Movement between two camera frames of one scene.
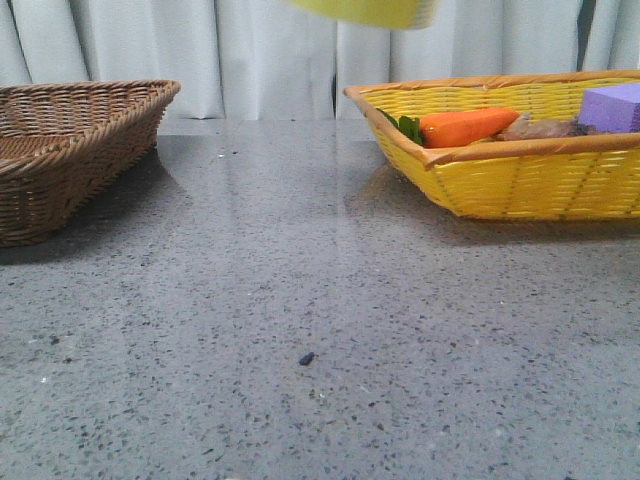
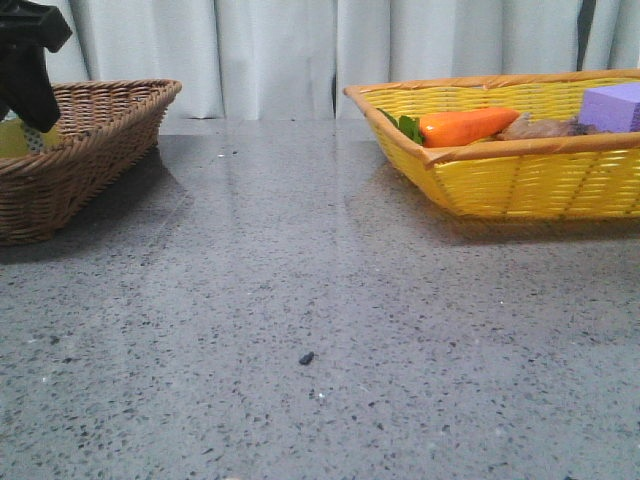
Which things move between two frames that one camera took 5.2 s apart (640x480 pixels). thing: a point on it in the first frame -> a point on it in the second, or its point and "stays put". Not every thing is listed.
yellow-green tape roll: x=394 y=13 -> x=18 y=139
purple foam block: x=612 y=108 stays put
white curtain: x=265 y=60 stays put
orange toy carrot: x=452 y=126 stays put
